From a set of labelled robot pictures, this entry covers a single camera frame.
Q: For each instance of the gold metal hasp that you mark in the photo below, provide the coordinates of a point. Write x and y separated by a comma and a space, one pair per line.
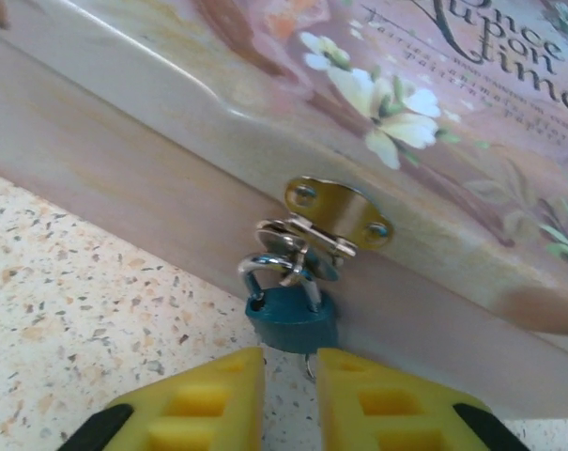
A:
344, 211

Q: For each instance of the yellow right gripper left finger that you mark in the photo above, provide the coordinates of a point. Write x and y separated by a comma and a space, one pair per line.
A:
208, 404

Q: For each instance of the pink illustrated tin box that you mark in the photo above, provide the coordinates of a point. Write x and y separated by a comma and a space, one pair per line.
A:
311, 117

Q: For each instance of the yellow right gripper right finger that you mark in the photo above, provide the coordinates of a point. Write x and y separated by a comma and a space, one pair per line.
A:
382, 404

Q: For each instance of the teal padlock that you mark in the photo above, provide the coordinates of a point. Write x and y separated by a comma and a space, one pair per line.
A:
290, 324

